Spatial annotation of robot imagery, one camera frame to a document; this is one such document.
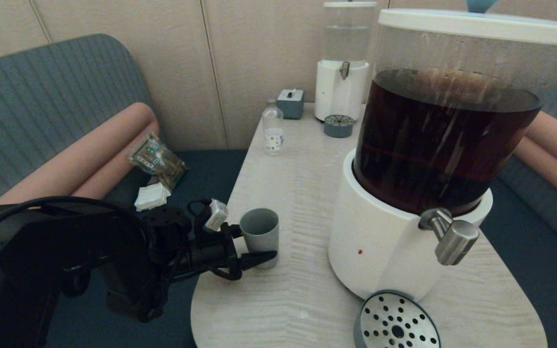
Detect grey plastic cup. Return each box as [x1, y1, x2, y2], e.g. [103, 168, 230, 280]
[240, 208, 279, 269]

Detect white folded napkins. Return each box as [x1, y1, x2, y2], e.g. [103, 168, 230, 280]
[134, 182, 172, 212]

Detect clear plastic bottle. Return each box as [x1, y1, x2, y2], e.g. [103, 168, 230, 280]
[263, 99, 285, 156]

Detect green snack package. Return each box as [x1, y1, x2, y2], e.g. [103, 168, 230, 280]
[128, 133, 188, 190]

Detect large dispenser with dark tea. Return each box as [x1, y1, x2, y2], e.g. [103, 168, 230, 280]
[328, 20, 557, 301]

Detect small grey box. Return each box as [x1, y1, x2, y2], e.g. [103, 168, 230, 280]
[277, 88, 305, 119]

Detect small grey drip tray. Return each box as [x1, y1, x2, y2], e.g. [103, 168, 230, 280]
[324, 115, 355, 138]

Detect large perforated metal drip tray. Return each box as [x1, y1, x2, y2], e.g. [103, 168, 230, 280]
[354, 290, 441, 348]

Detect small white water dispenser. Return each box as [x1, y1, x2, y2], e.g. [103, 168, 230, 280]
[315, 7, 377, 122]

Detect teal upholstered bench sofa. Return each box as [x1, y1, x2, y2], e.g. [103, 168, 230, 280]
[477, 43, 557, 348]
[0, 33, 249, 348]

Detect small white dispenser lid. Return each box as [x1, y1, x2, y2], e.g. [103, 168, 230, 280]
[323, 0, 377, 9]

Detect wide white lid blue knob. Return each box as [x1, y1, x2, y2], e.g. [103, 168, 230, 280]
[379, 0, 557, 46]

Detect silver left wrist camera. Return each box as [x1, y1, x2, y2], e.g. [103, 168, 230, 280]
[205, 199, 229, 232]

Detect black camera cable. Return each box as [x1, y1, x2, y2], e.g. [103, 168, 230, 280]
[187, 199, 212, 219]

